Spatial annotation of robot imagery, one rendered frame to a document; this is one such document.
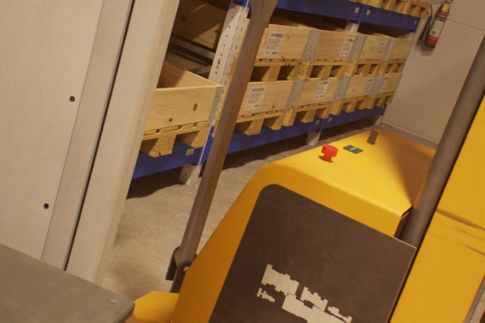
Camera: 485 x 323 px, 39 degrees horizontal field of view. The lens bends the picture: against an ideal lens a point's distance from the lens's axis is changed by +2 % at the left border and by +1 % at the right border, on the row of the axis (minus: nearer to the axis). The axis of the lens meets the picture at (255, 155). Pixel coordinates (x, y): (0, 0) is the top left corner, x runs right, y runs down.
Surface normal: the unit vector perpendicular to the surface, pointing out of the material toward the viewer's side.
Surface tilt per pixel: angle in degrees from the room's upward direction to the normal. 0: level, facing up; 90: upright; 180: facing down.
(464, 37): 90
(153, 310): 22
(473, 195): 90
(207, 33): 90
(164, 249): 0
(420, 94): 90
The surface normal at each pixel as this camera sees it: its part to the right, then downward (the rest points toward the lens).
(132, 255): 0.29, -0.91
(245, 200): -0.44, 0.13
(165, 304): -0.04, -0.99
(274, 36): 0.85, 0.39
